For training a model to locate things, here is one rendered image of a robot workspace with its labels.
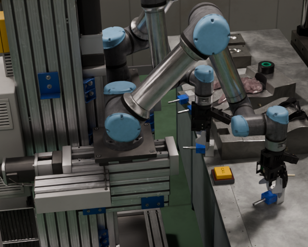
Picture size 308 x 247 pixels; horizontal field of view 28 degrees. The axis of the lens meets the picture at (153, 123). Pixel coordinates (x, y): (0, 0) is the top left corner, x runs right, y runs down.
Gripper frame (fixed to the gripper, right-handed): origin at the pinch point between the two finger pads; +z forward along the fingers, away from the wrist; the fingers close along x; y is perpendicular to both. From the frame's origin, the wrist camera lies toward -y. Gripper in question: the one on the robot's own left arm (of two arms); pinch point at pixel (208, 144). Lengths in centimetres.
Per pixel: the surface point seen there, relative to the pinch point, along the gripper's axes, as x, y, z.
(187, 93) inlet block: -39.0, 9.6, -3.6
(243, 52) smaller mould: -89, -19, -2
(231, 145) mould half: 4.6, -9.6, -2.6
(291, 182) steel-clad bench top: 19.9, -32.7, 4.6
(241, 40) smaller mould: -108, -19, -1
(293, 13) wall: -264, -71, 41
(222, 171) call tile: 18.6, -5.6, 0.9
